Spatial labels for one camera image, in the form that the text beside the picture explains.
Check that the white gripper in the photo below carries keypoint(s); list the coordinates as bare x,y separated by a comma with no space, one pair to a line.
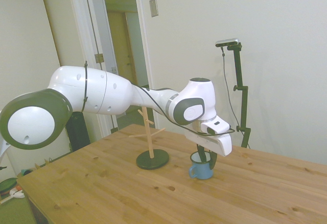
222,146

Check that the blue enamel mug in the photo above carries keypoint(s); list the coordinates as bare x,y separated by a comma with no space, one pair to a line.
203,173

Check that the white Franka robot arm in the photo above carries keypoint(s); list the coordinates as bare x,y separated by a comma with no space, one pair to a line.
89,91

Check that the wooden mug tree black base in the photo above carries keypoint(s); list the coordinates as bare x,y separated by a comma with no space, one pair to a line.
153,161

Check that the black suitcase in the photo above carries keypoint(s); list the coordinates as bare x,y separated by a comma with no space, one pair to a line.
78,132

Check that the white door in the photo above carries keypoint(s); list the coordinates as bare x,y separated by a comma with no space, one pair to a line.
102,30

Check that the open cardboard box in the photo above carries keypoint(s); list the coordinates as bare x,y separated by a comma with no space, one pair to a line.
28,170

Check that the white and orange object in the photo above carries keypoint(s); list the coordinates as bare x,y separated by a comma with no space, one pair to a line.
18,193

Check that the green round object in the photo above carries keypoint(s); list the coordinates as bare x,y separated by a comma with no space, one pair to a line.
7,185

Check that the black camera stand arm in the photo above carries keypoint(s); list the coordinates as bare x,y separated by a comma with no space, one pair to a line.
242,94

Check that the grey exterior camera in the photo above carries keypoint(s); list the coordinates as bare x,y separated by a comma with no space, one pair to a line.
227,42

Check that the metal wall switch plate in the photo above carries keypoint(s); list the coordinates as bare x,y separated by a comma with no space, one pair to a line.
153,8

